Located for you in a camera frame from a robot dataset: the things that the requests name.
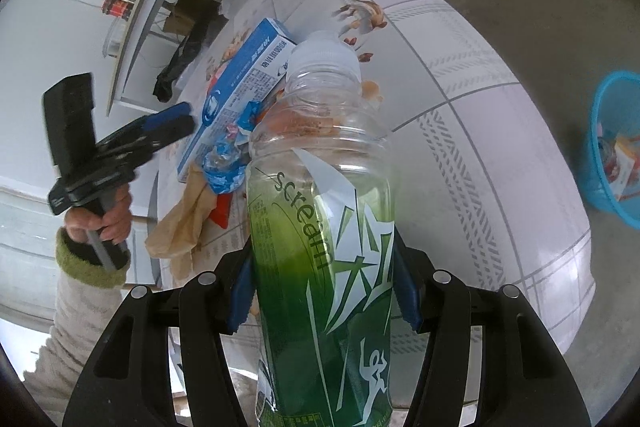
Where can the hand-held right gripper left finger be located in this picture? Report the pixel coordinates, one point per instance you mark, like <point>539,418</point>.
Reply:
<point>240,297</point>

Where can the floral tablecloth table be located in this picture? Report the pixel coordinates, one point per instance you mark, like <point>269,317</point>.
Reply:
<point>475,157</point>

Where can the orange yellow carton box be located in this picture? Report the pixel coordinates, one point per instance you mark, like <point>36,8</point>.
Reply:
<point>627,162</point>

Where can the crumpled brown paper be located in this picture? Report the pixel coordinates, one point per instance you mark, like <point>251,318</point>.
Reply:
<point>175,227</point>

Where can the green label plastic bottle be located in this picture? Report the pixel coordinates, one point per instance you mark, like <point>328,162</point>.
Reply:
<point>320,257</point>

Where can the blue white carton box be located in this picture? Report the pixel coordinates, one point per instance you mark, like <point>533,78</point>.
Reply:
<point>240,72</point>

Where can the small brown cardboard box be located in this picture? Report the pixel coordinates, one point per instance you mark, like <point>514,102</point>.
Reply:
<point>177,22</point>

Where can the black cloth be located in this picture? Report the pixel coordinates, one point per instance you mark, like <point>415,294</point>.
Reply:
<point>172,67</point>

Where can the blue plastic wastebasket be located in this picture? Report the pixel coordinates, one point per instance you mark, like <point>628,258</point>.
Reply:
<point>597,187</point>

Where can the person's left forearm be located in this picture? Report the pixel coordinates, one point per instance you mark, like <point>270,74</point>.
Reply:
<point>65,332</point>

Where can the clear glass container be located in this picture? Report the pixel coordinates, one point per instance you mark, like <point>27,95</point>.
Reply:
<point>112,39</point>

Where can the person's left hand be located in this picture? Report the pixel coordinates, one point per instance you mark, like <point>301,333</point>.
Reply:
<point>117,222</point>

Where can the red sauce jar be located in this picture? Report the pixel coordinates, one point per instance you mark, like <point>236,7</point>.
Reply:
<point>117,8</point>

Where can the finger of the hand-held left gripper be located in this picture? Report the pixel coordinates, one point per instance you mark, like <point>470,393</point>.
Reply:
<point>170,134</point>
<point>165,116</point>

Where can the white desk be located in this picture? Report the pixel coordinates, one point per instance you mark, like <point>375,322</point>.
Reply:
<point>142,32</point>

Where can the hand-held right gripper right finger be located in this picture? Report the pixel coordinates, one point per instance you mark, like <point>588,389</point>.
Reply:
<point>407,297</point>

